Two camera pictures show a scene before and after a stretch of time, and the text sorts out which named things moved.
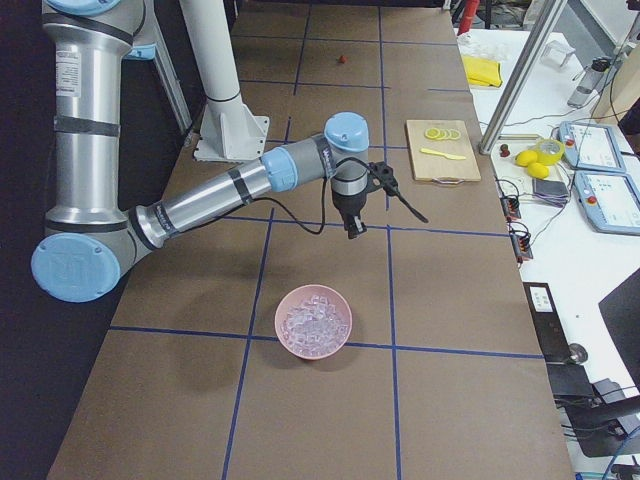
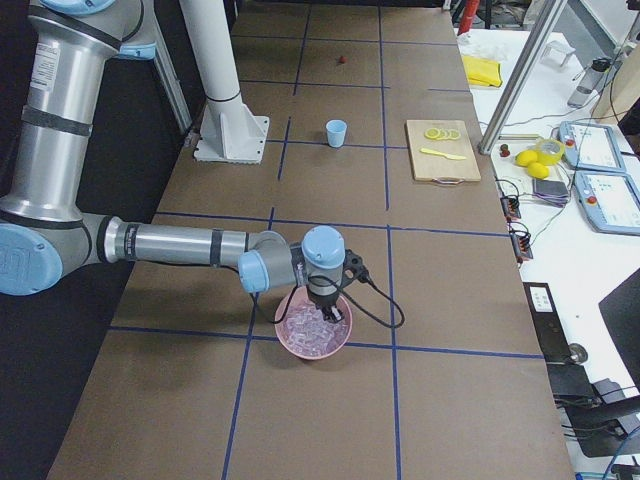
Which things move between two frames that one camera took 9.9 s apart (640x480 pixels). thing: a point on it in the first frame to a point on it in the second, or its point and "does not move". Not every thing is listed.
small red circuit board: x=511 y=206 does not move
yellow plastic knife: x=436 y=152 does not move
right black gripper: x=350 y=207 to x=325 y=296
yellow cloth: x=482 y=72 does not move
